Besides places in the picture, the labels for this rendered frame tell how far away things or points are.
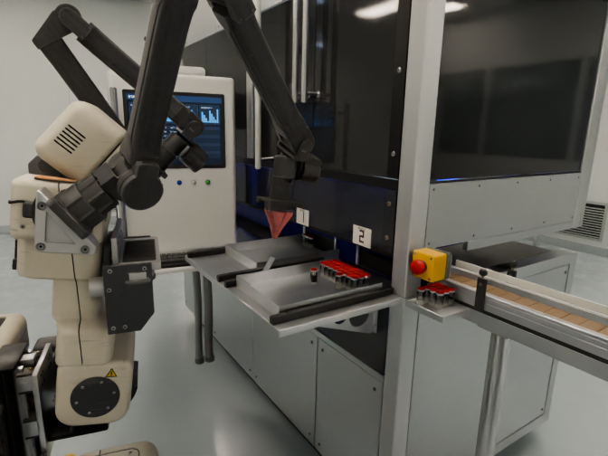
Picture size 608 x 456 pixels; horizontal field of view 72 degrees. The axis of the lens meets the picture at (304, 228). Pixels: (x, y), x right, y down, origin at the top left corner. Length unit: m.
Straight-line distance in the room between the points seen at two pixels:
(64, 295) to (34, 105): 5.34
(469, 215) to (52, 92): 5.65
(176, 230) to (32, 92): 4.63
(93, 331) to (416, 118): 0.93
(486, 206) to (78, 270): 1.15
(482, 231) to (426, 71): 0.55
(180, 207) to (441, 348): 1.18
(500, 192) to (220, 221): 1.15
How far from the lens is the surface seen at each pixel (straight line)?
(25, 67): 6.37
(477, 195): 1.39
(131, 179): 0.82
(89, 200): 0.85
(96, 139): 0.99
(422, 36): 1.18
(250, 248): 1.66
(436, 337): 1.42
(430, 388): 1.50
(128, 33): 6.59
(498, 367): 1.30
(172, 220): 1.90
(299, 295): 1.21
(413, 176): 1.16
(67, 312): 1.11
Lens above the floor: 1.34
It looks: 13 degrees down
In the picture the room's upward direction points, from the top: 1 degrees clockwise
